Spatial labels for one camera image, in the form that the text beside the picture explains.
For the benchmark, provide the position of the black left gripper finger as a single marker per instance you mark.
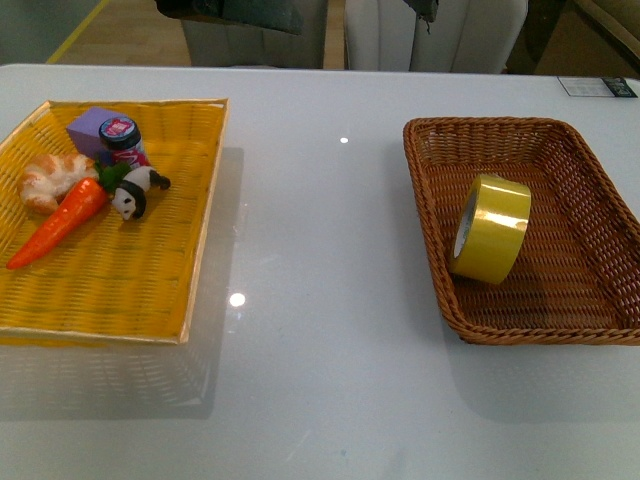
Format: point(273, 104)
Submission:
point(281, 16)

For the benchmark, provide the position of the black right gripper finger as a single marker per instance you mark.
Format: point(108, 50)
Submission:
point(425, 10)

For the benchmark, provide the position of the yellow tape roll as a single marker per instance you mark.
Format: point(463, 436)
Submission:
point(491, 229)

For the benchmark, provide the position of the yellow woven basket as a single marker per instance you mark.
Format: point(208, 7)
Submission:
point(135, 281)

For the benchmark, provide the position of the brown wicker basket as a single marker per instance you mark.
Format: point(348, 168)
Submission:
point(576, 279)

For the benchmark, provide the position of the grey right chair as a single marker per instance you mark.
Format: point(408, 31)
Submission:
point(460, 36)

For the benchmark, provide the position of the grey chair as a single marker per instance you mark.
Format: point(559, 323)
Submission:
point(228, 45)
point(460, 36)

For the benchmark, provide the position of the grey left chair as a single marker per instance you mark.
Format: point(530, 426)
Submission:
point(228, 45)

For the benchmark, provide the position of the small dark jam jar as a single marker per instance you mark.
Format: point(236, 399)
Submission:
point(122, 139)

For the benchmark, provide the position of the label sticker on table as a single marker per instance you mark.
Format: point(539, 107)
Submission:
point(598, 87)

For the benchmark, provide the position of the purple cube block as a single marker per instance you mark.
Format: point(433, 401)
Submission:
point(84, 133)

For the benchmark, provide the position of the toy panda figure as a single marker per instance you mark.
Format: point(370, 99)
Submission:
point(130, 196)

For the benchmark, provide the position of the orange toy carrot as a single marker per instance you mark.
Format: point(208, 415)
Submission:
point(82, 202)

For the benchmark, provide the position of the toy croissant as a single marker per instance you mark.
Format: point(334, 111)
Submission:
point(48, 178)

